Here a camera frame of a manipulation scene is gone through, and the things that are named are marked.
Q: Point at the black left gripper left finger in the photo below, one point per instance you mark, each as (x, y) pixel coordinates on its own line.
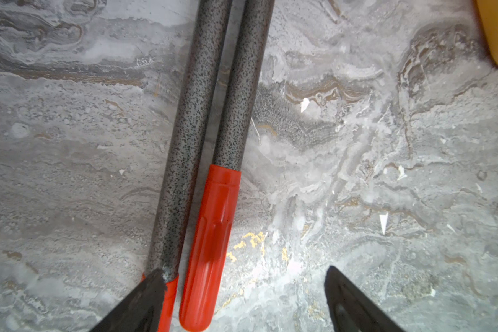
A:
(140, 310)

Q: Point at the speckled hoe red grip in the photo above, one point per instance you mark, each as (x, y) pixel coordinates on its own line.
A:
(220, 196)
(182, 164)

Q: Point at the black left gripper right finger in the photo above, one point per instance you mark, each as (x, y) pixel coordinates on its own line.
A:
(350, 309)

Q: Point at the speckled hoe inner red grip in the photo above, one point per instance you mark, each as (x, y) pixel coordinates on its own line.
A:
(220, 196)

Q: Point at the speckled hoe outer red grip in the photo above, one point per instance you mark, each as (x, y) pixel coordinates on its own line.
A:
(182, 164)

